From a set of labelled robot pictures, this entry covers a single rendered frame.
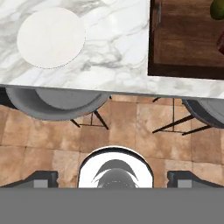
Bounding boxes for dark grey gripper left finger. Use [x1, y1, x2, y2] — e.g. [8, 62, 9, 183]
[2, 170, 60, 189]

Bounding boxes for white and black round object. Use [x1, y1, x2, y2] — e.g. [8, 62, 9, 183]
[77, 145, 155, 189]

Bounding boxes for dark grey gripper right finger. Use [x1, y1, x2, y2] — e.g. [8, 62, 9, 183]
[166, 170, 223, 189]

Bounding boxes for brown wooden tray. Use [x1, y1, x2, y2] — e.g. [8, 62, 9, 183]
[147, 0, 224, 81]

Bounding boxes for dark red steak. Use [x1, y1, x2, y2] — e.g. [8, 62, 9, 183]
[216, 33, 224, 56]

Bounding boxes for green kiwi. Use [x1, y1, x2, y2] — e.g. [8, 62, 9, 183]
[209, 0, 224, 21]

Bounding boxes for white round plate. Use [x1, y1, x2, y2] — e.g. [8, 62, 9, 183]
[16, 7, 87, 70]

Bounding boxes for grey bar stool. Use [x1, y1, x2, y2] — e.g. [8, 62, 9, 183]
[4, 87, 113, 131]
[151, 97, 224, 137]

